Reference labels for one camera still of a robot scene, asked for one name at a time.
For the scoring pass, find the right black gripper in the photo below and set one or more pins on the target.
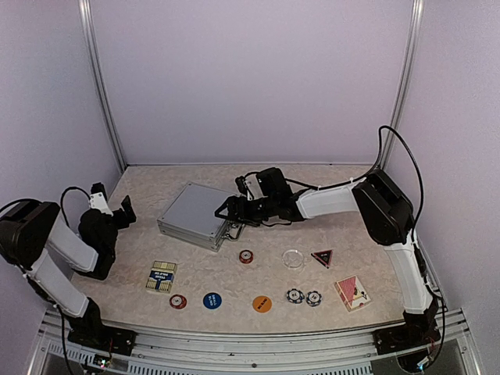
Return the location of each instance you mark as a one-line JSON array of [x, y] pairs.
[[231, 201]]

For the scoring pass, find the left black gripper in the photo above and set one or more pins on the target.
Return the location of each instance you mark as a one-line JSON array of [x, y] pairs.
[[123, 221]]

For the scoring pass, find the aluminium poker chip case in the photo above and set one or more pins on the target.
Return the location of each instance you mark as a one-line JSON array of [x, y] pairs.
[[190, 217]]

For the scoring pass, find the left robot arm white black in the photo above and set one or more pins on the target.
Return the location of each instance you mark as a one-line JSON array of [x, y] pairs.
[[32, 230]]

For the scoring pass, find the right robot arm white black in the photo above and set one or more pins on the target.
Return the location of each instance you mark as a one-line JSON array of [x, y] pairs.
[[390, 220]]

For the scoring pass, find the red poker chip stack centre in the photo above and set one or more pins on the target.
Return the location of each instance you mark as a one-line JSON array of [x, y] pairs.
[[246, 256]]

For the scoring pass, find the blue playing card box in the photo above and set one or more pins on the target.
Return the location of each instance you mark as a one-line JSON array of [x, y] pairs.
[[161, 277]]

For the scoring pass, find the clear round dealer button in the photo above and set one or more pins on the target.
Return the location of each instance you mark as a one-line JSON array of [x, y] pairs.
[[292, 259]]

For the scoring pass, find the blue small blind button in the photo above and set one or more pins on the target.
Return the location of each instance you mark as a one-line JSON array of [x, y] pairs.
[[212, 300]]

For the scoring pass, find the orange big blind button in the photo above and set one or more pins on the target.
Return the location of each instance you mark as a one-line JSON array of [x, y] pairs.
[[262, 304]]

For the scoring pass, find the red poker chip front left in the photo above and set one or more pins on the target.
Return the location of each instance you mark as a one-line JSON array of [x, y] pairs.
[[178, 301]]

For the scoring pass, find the black pink triangular button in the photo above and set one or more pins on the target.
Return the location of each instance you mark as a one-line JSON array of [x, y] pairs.
[[323, 257]]

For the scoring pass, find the blue white poker chip stack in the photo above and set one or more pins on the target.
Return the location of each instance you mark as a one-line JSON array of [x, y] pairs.
[[295, 296]]

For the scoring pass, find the red playing card deck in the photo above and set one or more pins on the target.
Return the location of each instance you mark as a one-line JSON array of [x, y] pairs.
[[352, 293]]

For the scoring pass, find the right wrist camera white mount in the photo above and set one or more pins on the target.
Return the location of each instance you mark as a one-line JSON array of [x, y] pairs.
[[248, 185]]

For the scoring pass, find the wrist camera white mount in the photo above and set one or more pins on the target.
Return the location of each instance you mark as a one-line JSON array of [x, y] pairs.
[[98, 199], [248, 185]]

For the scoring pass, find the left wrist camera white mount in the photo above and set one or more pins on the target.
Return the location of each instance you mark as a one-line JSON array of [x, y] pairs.
[[98, 199]]

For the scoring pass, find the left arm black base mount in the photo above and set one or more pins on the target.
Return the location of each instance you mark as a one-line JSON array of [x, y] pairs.
[[92, 333]]

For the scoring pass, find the aluminium front rail frame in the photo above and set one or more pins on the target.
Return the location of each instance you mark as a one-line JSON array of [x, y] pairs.
[[344, 351]]

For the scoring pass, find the left aluminium corner post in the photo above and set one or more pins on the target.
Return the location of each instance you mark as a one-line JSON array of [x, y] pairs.
[[86, 19]]

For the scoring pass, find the aluminium corner post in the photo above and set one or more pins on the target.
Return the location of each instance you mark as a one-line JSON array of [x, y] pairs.
[[86, 19], [408, 63]]

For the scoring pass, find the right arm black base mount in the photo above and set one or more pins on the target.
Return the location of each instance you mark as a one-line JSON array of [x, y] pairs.
[[398, 338]]

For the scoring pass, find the right aluminium corner post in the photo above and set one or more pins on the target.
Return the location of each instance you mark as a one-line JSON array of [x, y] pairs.
[[408, 63]]

